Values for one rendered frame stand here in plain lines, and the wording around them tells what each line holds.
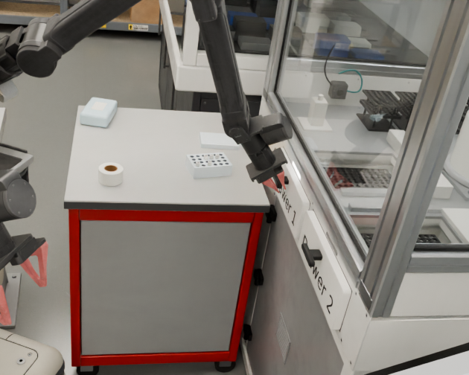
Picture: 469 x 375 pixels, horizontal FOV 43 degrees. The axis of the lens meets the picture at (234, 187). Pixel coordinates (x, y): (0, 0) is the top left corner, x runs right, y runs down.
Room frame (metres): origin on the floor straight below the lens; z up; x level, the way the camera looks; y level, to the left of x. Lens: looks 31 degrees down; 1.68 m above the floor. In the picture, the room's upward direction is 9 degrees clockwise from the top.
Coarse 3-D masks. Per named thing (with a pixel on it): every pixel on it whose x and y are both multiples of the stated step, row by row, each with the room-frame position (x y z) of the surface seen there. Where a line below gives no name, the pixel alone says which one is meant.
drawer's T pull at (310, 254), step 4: (304, 244) 1.08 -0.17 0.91; (304, 248) 1.06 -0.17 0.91; (308, 248) 1.07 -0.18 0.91; (304, 252) 1.05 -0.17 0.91; (308, 252) 1.05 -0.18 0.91; (312, 252) 1.05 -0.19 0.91; (316, 252) 1.05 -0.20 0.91; (320, 252) 1.06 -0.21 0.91; (308, 256) 1.04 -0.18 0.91; (312, 256) 1.04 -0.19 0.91; (316, 256) 1.04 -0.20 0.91; (320, 256) 1.04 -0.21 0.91; (308, 260) 1.02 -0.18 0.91; (312, 260) 1.02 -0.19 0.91; (308, 264) 1.02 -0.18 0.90; (312, 264) 1.01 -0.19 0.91
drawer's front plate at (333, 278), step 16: (304, 224) 1.18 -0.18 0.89; (304, 240) 1.16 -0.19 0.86; (320, 240) 1.08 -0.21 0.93; (304, 256) 1.14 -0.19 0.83; (320, 272) 1.04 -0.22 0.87; (336, 272) 0.97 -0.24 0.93; (320, 288) 1.02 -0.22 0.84; (336, 288) 0.95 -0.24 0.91; (336, 304) 0.93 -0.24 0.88; (336, 320) 0.92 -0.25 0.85
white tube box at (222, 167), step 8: (192, 160) 1.58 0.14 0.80; (200, 160) 1.59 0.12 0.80; (208, 160) 1.60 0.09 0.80; (216, 160) 1.61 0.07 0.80; (224, 160) 1.62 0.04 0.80; (192, 168) 1.55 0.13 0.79; (200, 168) 1.55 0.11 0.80; (208, 168) 1.56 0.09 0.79; (216, 168) 1.57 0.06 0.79; (224, 168) 1.58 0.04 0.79; (192, 176) 1.54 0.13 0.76; (200, 176) 1.55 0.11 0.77; (208, 176) 1.56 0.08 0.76; (216, 176) 1.57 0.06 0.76
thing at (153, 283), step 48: (96, 144) 1.66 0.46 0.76; (144, 144) 1.71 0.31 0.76; (192, 144) 1.76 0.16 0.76; (240, 144) 1.81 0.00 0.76; (96, 192) 1.39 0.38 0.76; (144, 192) 1.42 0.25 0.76; (192, 192) 1.46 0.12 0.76; (240, 192) 1.50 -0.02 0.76; (96, 240) 1.36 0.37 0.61; (144, 240) 1.39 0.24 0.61; (192, 240) 1.42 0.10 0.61; (240, 240) 1.46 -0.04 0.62; (96, 288) 1.36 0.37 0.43; (144, 288) 1.39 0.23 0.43; (192, 288) 1.43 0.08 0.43; (240, 288) 1.46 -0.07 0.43; (96, 336) 1.36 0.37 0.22; (144, 336) 1.40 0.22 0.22; (192, 336) 1.43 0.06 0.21
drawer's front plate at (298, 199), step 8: (288, 160) 1.43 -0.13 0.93; (288, 168) 1.39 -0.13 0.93; (288, 176) 1.36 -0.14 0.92; (296, 176) 1.35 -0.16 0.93; (288, 184) 1.35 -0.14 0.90; (296, 184) 1.31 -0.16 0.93; (288, 192) 1.34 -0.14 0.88; (296, 192) 1.28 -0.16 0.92; (280, 200) 1.39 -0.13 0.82; (296, 200) 1.27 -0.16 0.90; (304, 200) 1.24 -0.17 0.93; (288, 208) 1.31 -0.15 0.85; (296, 208) 1.26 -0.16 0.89; (304, 208) 1.22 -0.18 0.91; (288, 216) 1.30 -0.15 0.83; (296, 216) 1.25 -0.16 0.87; (296, 224) 1.23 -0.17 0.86; (296, 232) 1.22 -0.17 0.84
